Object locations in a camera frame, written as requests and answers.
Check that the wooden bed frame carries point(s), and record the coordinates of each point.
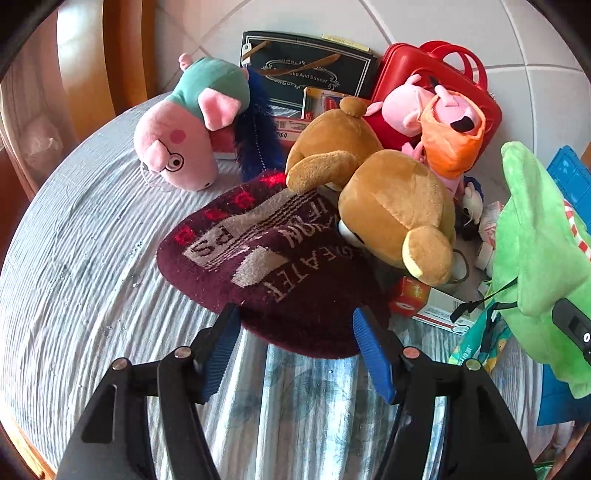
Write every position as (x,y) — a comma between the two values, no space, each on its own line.
(115,50)

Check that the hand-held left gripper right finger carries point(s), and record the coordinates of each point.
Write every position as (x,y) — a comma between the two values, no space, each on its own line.
(374,360)

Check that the small red box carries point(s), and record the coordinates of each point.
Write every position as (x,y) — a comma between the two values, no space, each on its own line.
(408,297)

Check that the small gold box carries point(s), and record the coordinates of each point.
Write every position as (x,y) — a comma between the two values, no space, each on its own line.
(344,40)

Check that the brown bear plush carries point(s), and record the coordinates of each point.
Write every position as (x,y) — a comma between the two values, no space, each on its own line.
(392,203)

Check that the blue plastic crate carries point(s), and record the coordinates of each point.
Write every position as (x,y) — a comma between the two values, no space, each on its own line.
(572,177)

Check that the red hard-shell case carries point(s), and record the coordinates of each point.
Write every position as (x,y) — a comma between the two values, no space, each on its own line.
(397,64)

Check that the red pink box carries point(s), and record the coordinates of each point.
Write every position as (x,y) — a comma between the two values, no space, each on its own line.
(225,143)

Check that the blue tinsel toy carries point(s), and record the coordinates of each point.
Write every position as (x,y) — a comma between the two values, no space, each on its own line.
(258,134)

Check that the green crocodile plush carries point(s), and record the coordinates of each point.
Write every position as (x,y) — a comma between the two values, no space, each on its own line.
(531,240)

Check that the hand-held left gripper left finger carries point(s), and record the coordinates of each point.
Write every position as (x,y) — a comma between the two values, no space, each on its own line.
(219,360)

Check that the red yellow box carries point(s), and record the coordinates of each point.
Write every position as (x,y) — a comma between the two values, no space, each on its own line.
(323,104)

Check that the small black item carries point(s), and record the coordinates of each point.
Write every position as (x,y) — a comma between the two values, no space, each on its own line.
(466,226)

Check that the white red flat box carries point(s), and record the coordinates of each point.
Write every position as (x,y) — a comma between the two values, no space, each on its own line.
(443,314)

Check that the pink tissue pack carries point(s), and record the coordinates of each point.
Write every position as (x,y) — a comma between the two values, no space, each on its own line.
(491,221)

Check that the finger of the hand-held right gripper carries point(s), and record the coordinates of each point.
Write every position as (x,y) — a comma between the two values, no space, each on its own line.
(575,325)

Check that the black gift box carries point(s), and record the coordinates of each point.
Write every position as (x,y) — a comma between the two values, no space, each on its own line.
(304,69)

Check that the teal printed bag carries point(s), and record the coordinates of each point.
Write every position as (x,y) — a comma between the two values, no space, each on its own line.
(480,341)

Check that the clear plastic bag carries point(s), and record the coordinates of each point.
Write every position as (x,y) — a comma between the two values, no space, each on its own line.
(44,143)

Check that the white mouse plush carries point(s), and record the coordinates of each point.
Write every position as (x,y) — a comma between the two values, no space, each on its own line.
(473,198)

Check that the pig plush teal shirt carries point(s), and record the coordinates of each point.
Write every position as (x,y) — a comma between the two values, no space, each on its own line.
(184,134)

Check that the white pill bottle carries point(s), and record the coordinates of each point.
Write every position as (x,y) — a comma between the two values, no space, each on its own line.
(485,256)

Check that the maroon knit cloth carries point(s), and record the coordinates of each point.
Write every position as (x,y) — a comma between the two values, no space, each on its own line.
(286,295)

